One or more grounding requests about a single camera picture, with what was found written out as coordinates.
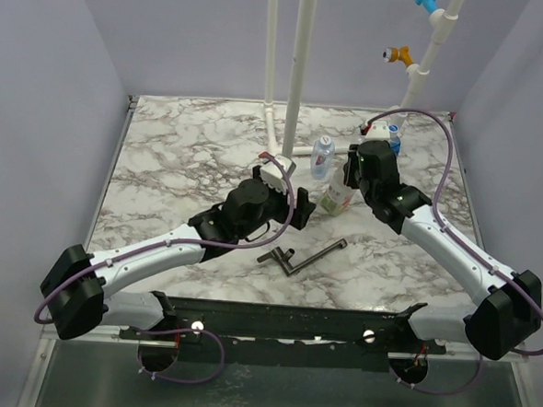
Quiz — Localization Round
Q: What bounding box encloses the purple label plastic bottle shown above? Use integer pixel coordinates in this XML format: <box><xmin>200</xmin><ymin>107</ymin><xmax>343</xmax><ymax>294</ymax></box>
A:
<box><xmin>310</xmin><ymin>139</ymin><xmax>336</xmax><ymax>180</ymax></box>

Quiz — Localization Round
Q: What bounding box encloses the green orange label bottle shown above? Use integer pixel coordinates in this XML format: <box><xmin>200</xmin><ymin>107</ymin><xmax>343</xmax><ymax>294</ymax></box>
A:
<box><xmin>319</xmin><ymin>166</ymin><xmax>354</xmax><ymax>216</ymax></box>

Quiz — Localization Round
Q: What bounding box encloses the blue label plastic bottle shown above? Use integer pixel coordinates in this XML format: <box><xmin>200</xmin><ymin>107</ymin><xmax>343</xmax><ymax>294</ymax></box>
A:
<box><xmin>388</xmin><ymin>134</ymin><xmax>401</xmax><ymax>155</ymax></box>

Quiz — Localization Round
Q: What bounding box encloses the dark metal faucet handle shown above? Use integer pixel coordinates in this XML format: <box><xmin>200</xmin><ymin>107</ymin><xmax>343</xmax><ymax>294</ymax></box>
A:
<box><xmin>255</xmin><ymin>232</ymin><xmax>349</xmax><ymax>282</ymax></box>

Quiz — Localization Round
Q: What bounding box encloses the red white bottle cap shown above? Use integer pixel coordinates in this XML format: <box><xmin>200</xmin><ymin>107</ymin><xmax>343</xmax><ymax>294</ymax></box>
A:
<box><xmin>319</xmin><ymin>135</ymin><xmax>332</xmax><ymax>146</ymax></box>

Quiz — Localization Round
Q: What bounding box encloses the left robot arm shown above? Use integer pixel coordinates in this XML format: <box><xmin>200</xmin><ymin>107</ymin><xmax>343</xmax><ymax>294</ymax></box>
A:
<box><xmin>39</xmin><ymin>178</ymin><xmax>316</xmax><ymax>341</ymax></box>

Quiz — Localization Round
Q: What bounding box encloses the white PVC pipe stand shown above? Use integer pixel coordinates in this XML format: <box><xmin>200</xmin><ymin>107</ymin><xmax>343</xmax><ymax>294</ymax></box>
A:
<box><xmin>262</xmin><ymin>0</ymin><xmax>318</xmax><ymax>158</ymax></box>

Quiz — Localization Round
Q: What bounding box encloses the orange nozzle fitting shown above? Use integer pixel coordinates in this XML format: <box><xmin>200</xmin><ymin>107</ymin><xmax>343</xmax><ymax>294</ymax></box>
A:
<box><xmin>382</xmin><ymin>46</ymin><xmax>415</xmax><ymax>68</ymax></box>

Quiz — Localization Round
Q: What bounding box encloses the white PVC pipe tree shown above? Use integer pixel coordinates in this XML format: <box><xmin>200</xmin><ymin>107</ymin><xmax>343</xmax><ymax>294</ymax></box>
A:
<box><xmin>400</xmin><ymin>0</ymin><xmax>465</xmax><ymax>109</ymax></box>

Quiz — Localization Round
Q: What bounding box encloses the blue pipe fitting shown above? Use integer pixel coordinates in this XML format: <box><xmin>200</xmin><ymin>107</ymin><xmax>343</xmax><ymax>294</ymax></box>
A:
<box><xmin>415</xmin><ymin>0</ymin><xmax>438</xmax><ymax>14</ymax></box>

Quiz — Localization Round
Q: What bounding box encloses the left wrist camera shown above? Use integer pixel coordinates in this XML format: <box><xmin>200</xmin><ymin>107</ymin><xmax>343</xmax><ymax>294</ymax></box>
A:
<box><xmin>260</xmin><ymin>154</ymin><xmax>296</xmax><ymax>195</ymax></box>

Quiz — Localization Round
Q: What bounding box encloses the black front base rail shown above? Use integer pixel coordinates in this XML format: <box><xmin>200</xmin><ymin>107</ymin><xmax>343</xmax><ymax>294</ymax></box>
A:
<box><xmin>119</xmin><ymin>297</ymin><xmax>446</xmax><ymax>372</ymax></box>

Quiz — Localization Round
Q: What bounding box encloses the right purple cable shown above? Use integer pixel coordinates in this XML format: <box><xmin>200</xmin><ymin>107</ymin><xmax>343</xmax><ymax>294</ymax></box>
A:
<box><xmin>352</xmin><ymin>105</ymin><xmax>543</xmax><ymax>400</ymax></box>

